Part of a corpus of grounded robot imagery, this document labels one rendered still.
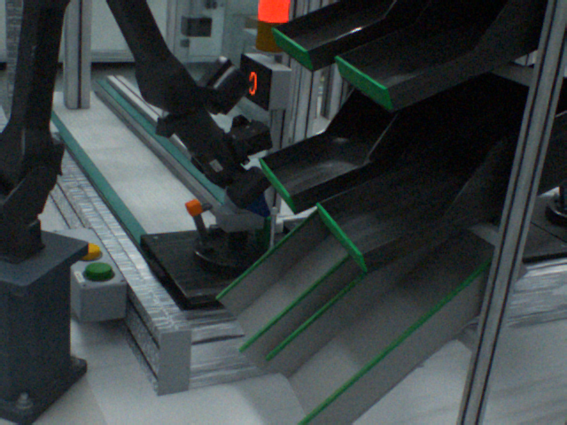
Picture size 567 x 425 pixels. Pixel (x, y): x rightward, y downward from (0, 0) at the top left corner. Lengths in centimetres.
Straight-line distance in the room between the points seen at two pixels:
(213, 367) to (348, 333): 28
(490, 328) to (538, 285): 63
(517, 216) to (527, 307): 68
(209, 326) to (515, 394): 47
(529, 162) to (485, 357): 21
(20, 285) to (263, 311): 30
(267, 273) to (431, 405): 32
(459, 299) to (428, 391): 41
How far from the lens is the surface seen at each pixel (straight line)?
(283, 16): 139
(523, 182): 79
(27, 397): 111
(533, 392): 131
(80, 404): 115
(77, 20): 220
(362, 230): 85
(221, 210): 126
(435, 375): 129
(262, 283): 108
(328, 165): 98
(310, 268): 105
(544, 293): 148
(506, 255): 81
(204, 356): 115
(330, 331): 96
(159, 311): 116
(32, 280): 102
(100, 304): 123
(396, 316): 93
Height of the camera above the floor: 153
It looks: 22 degrees down
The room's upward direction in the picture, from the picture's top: 6 degrees clockwise
